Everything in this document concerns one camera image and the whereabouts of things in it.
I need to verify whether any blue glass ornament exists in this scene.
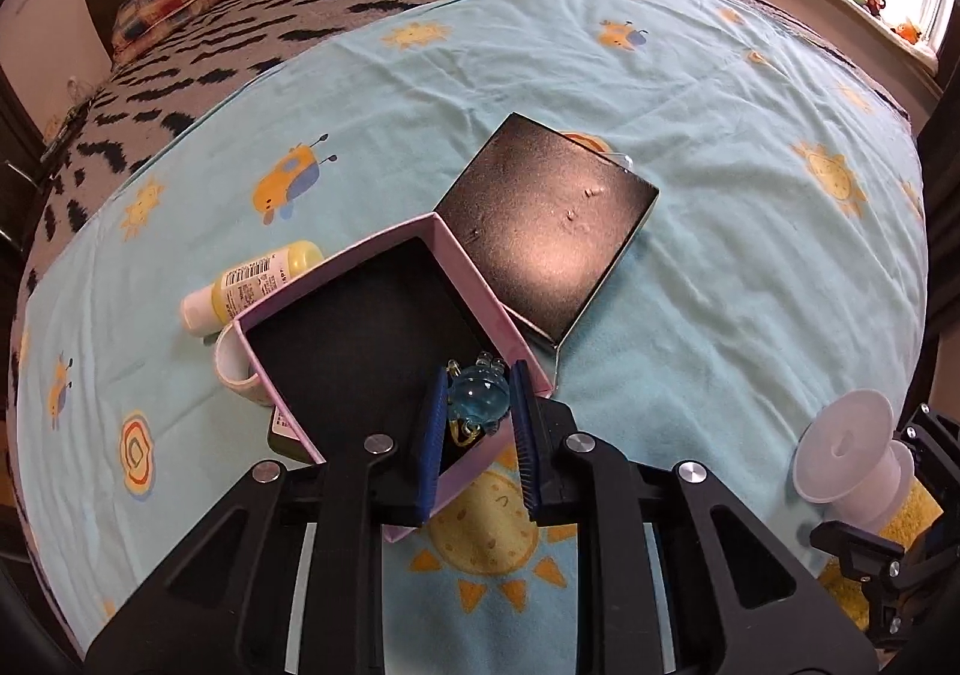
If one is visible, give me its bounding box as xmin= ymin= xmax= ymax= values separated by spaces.
xmin=446 ymin=352 xmax=509 ymax=448

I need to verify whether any white plastic spool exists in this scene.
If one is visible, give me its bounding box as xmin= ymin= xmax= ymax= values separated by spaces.
xmin=791 ymin=389 xmax=914 ymax=533

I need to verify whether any pink gift box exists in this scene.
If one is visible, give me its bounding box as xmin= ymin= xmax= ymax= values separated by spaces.
xmin=232 ymin=210 xmax=557 ymax=545

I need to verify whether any black box lid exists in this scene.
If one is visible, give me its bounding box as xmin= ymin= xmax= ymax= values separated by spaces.
xmin=436 ymin=113 xmax=659 ymax=350

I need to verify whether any light blue cartoon sheet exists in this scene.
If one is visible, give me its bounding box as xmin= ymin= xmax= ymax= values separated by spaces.
xmin=16 ymin=0 xmax=928 ymax=673

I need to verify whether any white tape roll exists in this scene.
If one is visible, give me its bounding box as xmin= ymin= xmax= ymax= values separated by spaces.
xmin=213 ymin=326 xmax=274 ymax=407

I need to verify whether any yellow white tube bottle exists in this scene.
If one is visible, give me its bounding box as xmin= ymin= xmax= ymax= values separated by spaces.
xmin=179 ymin=239 xmax=324 ymax=337

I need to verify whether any grey black zigzag blanket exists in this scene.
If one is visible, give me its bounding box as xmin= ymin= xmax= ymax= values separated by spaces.
xmin=13 ymin=0 xmax=926 ymax=301

